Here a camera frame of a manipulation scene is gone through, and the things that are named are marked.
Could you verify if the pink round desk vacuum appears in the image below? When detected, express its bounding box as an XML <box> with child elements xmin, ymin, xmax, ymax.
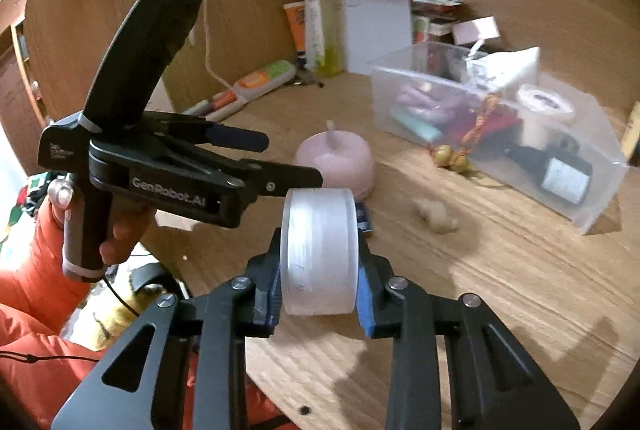
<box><xmin>295</xmin><ymin>120</ymin><xmax>375</xmax><ymax>201</ymax></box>

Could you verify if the clear tape roll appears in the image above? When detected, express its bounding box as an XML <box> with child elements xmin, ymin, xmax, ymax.
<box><xmin>280</xmin><ymin>188</ymin><xmax>359</xmax><ymax>316</ymax></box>

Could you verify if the small blue card pack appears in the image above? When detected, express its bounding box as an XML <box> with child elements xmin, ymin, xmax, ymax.
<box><xmin>355</xmin><ymin>201</ymin><xmax>374</xmax><ymax>237</ymax></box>

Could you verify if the beige seashell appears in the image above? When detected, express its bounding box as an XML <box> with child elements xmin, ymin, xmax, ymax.
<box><xmin>413</xmin><ymin>198</ymin><xmax>459</xmax><ymax>234</ymax></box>

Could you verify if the dark green glass bottle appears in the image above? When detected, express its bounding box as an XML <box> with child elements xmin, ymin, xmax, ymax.
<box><xmin>504</xmin><ymin>144</ymin><xmax>593</xmax><ymax>205</ymax></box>

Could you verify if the red velvet gold-trim pouch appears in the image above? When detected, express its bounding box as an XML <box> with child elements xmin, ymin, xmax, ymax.
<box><xmin>439</xmin><ymin>101</ymin><xmax>524</xmax><ymax>146</ymax></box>

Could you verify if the white drawstring cloth bag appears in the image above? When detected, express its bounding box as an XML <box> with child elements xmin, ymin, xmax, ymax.
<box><xmin>462</xmin><ymin>46</ymin><xmax>540</xmax><ymax>98</ymax></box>

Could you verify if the white round lidded tub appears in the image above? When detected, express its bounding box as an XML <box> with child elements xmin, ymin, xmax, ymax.
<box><xmin>515</xmin><ymin>84</ymin><xmax>576</xmax><ymax>149</ymax></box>

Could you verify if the person's left hand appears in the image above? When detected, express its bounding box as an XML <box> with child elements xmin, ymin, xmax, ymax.
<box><xmin>48</xmin><ymin>177</ymin><xmax>155</xmax><ymax>267</ymax></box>

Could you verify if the orange green tube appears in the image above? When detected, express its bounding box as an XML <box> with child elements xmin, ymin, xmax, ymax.
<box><xmin>233</xmin><ymin>60</ymin><xmax>296</xmax><ymax>101</ymax></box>

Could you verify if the orange jacket sleeve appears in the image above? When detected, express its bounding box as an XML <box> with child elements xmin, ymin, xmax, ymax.
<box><xmin>0</xmin><ymin>199</ymin><xmax>281</xmax><ymax>430</ymax></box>

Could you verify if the yellow-green spray bottle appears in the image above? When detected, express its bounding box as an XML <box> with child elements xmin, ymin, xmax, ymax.
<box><xmin>305</xmin><ymin>0</ymin><xmax>343</xmax><ymax>78</ymax></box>

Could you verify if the stack of books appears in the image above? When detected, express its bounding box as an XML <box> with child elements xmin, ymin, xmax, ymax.
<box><xmin>410</xmin><ymin>0</ymin><xmax>465</xmax><ymax>44</ymax></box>

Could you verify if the clear plastic storage bin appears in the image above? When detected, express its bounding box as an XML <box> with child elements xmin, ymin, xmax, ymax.
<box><xmin>371</xmin><ymin>42</ymin><xmax>628</xmax><ymax>233</ymax></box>

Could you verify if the small white pink box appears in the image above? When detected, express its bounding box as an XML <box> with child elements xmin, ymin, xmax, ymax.
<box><xmin>451</xmin><ymin>16</ymin><xmax>500</xmax><ymax>45</ymax></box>

